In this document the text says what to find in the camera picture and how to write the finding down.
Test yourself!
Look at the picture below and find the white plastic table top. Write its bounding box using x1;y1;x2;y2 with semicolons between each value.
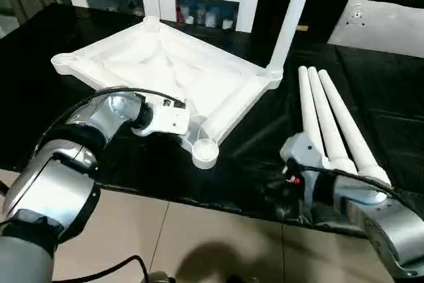
51;16;284;170

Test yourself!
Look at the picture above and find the white plastic bag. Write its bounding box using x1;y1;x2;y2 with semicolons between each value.
327;0;424;58

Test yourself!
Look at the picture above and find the black work mat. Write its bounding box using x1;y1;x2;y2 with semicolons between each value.
0;5;424;231

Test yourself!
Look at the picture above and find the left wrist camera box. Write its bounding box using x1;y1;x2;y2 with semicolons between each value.
131;94;191;139

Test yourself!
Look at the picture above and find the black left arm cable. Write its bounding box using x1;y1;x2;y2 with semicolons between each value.
36;86;185;158

